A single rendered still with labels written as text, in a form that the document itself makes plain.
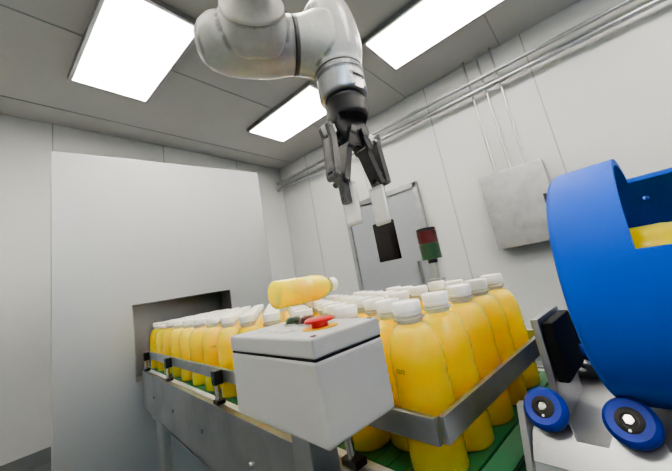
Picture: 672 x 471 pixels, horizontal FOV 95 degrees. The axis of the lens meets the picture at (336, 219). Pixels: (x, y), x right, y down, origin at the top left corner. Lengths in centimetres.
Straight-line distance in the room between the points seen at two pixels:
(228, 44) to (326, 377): 50
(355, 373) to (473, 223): 368
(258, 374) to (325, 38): 53
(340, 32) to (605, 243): 49
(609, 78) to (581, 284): 375
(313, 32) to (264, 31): 9
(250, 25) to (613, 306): 57
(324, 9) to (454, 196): 356
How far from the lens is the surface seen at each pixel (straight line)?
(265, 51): 59
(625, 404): 46
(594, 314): 40
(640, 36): 422
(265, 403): 43
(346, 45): 62
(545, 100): 408
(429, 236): 101
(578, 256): 39
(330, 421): 35
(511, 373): 60
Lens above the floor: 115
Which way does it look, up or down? 11 degrees up
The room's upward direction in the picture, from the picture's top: 10 degrees counter-clockwise
